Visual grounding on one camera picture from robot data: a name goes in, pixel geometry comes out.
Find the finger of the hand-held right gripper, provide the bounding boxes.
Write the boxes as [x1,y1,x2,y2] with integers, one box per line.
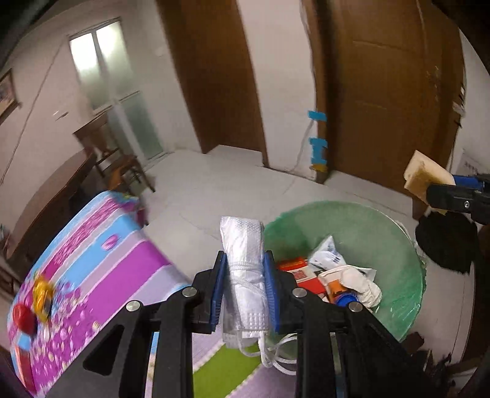
[451,174,484,189]
[426,184,480,212]

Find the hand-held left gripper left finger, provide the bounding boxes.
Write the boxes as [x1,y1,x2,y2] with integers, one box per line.
[46,250,229,398]

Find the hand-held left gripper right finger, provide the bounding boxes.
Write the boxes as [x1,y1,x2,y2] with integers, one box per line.
[262,250,425,398]

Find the white face mask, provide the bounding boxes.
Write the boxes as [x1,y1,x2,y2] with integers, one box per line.
[220,216,299,374]

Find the beige sponge block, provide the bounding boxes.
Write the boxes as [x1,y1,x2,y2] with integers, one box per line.
[403,150,456,203]

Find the orange snack wrapper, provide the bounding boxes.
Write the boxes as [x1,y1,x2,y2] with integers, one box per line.
[327,279,344,302]

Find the grey foil bag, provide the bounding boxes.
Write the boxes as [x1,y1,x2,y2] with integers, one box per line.
[308,235,378,284]

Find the green plastic bin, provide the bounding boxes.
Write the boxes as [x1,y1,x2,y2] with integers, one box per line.
[262,201,425,343]

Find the beige knitted cloth roll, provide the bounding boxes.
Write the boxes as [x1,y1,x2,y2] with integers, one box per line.
[318,264,383,309]

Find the colourful striped tablecloth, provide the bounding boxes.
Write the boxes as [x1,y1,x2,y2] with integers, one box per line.
[7,190,303,398]

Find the brown wooden door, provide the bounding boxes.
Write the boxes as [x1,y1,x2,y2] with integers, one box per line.
[155,0,269,169]
[302,0,466,200]

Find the large blue tape patch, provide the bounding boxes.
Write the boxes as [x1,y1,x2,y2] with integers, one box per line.
[309,138,329,164]

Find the wooden chair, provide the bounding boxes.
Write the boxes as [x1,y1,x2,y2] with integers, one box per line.
[73,111,156,194]

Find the yellow snack packet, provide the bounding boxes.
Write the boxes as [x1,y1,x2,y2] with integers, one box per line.
[32,277,54,320]

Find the round dark wooden table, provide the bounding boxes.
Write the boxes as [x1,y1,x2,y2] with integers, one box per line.
[6,147,98,268]

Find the red apple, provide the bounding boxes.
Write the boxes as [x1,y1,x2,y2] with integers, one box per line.
[11,305,38,333]

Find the frosted glass door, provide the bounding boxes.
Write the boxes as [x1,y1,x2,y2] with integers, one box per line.
[68,21,165,161]

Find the white wall cable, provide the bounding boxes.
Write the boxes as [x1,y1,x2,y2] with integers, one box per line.
[0,42,67,184]

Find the framed wall picture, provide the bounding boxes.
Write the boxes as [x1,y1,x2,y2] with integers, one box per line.
[0,69,21,125]

